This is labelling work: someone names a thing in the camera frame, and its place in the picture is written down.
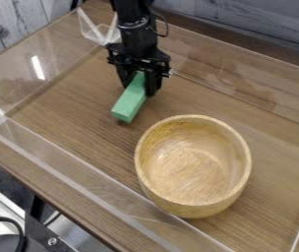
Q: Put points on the clear acrylic tray wall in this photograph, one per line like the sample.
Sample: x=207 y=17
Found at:
x=96 y=201

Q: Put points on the black table leg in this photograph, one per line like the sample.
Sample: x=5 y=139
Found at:
x=37 y=208

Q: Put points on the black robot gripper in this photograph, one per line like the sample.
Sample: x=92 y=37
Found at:
x=136 y=53

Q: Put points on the clear acrylic corner bracket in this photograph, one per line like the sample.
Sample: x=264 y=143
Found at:
x=98 y=33

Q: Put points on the green rectangular block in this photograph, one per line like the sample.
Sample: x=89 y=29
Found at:
x=130 y=99

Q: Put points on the light wooden bowl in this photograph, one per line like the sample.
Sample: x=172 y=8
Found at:
x=193 y=164

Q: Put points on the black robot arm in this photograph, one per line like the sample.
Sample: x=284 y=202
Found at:
x=132 y=10

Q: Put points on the black metal base plate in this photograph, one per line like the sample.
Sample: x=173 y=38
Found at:
x=41 y=240

